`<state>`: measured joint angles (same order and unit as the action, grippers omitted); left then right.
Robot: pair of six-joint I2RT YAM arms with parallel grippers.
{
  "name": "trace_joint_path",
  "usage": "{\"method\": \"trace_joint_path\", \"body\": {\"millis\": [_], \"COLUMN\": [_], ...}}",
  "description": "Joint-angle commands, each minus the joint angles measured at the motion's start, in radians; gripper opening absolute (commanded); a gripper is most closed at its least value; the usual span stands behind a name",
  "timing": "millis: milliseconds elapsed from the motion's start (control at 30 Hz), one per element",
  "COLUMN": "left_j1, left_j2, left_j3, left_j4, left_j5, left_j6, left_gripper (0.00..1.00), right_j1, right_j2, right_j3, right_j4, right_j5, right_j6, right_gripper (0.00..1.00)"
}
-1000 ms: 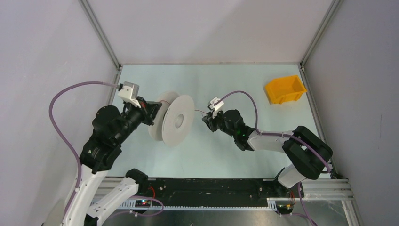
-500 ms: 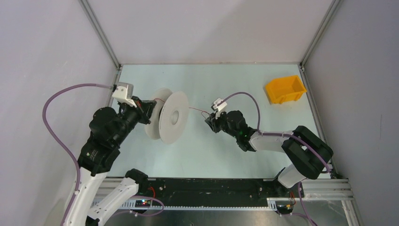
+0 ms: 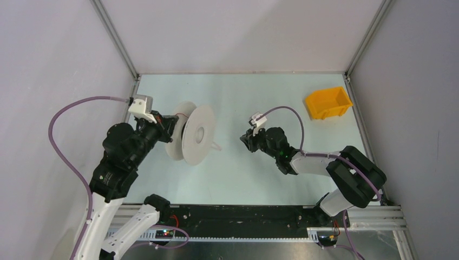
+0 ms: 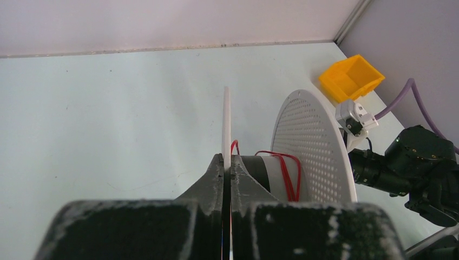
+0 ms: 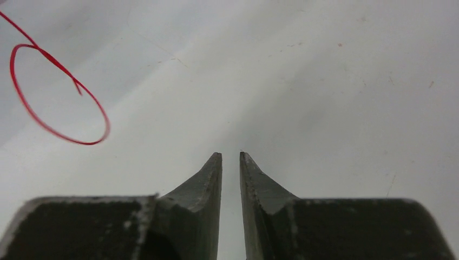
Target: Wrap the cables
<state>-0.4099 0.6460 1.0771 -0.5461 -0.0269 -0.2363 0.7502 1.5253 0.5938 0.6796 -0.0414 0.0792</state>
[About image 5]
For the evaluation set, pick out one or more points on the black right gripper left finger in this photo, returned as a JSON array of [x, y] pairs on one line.
[[183, 224]]

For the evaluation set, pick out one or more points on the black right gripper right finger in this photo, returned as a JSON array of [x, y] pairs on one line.
[[280, 225]]

